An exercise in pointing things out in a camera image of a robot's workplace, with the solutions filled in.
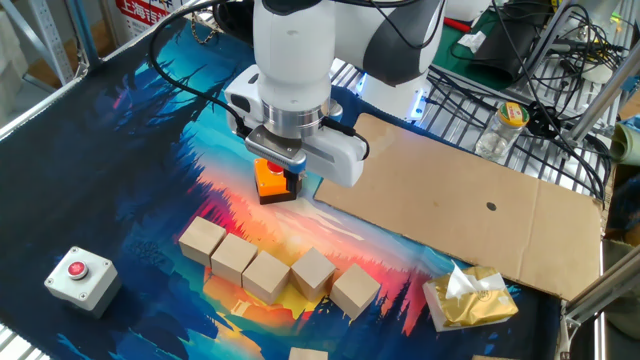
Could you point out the slanted aluminium profile post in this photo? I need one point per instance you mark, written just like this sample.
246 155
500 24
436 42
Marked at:
600 100

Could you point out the grey box with red button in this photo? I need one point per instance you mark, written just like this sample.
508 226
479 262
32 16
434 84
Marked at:
85 285

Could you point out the silver table edge rail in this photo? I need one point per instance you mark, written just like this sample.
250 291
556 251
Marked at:
20 119

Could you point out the grey perforated metal upright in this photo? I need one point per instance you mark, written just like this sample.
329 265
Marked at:
50 40

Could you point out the red pen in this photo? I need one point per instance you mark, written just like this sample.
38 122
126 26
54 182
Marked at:
457 25

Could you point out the white paper label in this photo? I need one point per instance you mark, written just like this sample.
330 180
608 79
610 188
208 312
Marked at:
472 41

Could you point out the glass jar with yellow lid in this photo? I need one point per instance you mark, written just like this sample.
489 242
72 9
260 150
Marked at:
495 137

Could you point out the black power plug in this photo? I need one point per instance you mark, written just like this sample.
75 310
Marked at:
542 120

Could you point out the orange emergency stop button box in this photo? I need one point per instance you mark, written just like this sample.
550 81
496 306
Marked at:
267 185

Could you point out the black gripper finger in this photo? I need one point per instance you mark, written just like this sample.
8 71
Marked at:
298 182
288 182

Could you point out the light wooden cube block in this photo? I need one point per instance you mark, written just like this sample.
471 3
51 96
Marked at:
265 277
312 272
232 260
307 355
200 240
355 291

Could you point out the colourful forest print mat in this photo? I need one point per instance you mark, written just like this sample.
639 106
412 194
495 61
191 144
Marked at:
60 200

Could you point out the aluminium profile bar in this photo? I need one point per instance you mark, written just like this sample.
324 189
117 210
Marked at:
600 292

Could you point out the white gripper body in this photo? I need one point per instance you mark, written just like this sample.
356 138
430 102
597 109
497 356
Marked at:
340 160

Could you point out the green cutting mat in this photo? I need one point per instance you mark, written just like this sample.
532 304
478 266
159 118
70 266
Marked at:
450 55

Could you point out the green rolled sheet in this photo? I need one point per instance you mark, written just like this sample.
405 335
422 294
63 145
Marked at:
627 145

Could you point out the flat brown cardboard sheet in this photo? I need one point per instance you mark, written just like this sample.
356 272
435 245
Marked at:
450 200

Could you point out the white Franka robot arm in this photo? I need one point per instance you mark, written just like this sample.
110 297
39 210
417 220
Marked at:
295 50

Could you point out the blue-grey metal post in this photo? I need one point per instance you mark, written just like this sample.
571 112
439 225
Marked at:
82 30

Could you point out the gold tissue pack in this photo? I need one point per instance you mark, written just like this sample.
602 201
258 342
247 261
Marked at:
470 305

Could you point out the white box with red print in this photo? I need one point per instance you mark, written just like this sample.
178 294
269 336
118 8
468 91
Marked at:
142 12

